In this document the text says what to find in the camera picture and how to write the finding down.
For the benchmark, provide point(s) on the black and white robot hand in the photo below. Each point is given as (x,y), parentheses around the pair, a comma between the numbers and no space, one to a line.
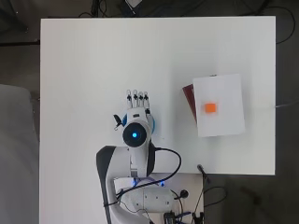
(137,107)

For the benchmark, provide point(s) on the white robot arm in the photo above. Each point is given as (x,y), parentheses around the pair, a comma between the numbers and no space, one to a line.
(137,146)

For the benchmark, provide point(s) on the dark red book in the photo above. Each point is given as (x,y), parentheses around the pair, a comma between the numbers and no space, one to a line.
(190,99)

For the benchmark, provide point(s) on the orange cube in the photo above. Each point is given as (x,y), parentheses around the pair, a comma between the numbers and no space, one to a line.
(210,108)

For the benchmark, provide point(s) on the black microphone on stand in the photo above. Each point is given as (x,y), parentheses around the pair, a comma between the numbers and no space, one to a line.
(203,174)

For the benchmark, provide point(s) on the grey cloth cover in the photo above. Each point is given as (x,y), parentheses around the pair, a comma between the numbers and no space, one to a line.
(17,155)

